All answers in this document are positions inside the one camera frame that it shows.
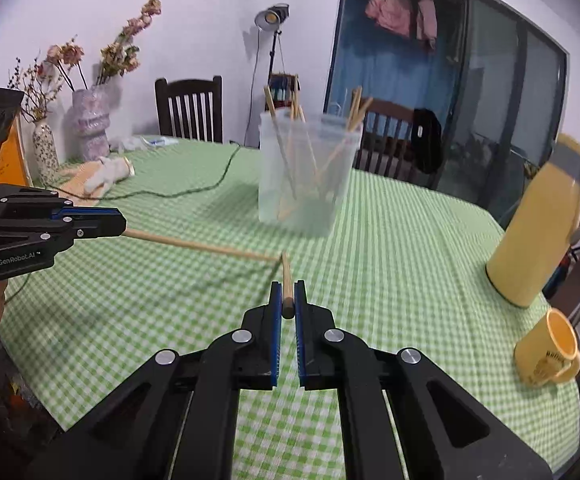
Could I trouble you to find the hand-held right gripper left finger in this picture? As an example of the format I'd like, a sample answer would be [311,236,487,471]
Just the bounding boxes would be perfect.
[24,281,283,480]

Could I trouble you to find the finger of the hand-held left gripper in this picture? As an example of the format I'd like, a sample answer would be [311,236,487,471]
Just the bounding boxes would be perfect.
[0,185,123,222]
[0,217,128,253]

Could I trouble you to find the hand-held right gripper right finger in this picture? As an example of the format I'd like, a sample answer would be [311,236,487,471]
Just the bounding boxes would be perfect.
[294,280,553,480]

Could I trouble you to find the wooden chopstick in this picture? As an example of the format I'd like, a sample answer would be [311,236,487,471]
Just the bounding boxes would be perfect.
[280,251,295,320]
[122,229,281,262]

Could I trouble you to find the clear plastic container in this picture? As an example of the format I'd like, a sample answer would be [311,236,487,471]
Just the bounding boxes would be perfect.
[259,110,363,238]

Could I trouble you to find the bundle of wooden chopsticks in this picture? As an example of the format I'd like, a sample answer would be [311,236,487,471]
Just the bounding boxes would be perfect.
[264,76,375,221]

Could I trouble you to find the orange book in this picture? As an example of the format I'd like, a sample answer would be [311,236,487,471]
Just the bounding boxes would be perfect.
[0,120,33,188]

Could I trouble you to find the white glove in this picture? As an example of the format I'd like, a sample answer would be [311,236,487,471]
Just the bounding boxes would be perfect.
[82,156,135,196]

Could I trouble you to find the small floral patterned vase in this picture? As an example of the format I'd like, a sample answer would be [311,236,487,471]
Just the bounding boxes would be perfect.
[32,120,60,183]

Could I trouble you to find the dried twig branches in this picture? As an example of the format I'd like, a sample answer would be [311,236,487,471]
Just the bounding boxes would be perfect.
[8,57,65,123]

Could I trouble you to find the white cloth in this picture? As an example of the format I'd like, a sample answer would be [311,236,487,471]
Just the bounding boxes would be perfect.
[110,135,145,153]

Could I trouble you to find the pink white wavy vase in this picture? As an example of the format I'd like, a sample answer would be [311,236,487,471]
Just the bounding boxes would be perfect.
[71,85,111,161]

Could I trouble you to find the green checked tablecloth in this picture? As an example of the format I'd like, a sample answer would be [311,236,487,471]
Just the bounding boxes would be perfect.
[0,135,580,480]

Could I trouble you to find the dried rose bouquet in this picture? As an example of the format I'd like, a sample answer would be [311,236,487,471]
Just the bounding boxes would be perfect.
[44,0,163,92]

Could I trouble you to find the dark wooden chair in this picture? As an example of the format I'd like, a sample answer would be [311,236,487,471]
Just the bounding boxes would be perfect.
[155,76,224,143]
[357,97,418,181]

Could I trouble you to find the crumpled plastic bag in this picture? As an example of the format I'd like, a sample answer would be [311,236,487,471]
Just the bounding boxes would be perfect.
[0,347,38,413]

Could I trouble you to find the white metal rack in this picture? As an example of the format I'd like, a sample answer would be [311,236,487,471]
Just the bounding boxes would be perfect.
[326,89,351,116]

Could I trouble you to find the black bag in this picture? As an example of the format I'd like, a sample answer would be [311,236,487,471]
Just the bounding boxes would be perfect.
[412,108,443,175]

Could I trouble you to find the red floor rack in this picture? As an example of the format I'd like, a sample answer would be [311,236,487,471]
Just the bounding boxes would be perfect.
[268,74,301,108]

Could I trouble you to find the yellow mug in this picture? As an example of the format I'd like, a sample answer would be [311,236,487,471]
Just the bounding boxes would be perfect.
[514,308,580,386]

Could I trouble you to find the yellow thermos jug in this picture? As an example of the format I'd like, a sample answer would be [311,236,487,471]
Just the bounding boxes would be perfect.
[486,133,580,308]

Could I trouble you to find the studio lamp on stand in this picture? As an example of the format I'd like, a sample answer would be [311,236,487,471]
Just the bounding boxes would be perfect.
[255,4,291,106]

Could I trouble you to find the blue curtain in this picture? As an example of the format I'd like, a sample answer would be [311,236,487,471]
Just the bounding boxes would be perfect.
[330,0,466,116]

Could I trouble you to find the sliding glass door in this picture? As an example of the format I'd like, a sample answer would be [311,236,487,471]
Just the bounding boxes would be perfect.
[450,0,568,221]

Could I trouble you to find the large pink jacket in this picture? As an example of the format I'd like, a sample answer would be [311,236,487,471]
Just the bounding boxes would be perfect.
[365,0,413,38]

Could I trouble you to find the small pink jacket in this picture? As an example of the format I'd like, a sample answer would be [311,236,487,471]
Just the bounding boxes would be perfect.
[416,0,438,53]

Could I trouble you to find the black power cable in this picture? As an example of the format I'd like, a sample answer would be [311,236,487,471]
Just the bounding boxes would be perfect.
[4,144,243,306]

